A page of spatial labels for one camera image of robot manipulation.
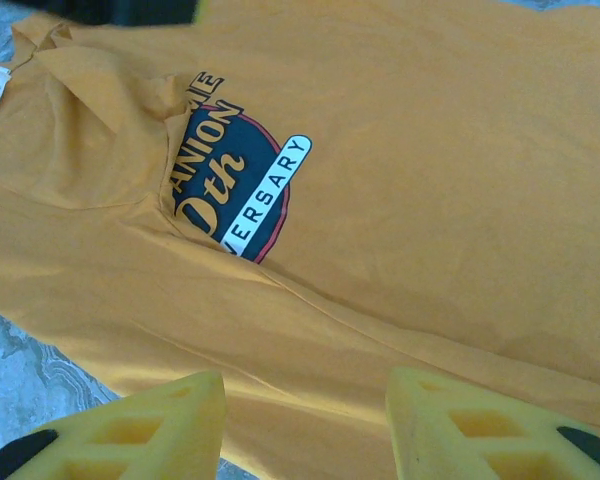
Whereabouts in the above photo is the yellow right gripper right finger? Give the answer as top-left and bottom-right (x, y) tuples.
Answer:
(385, 367), (600, 480)

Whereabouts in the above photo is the orange printed t-shirt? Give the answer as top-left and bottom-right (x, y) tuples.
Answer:
(0, 0), (600, 480)

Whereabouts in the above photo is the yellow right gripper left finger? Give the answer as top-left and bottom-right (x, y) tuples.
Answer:
(0, 370), (227, 480)

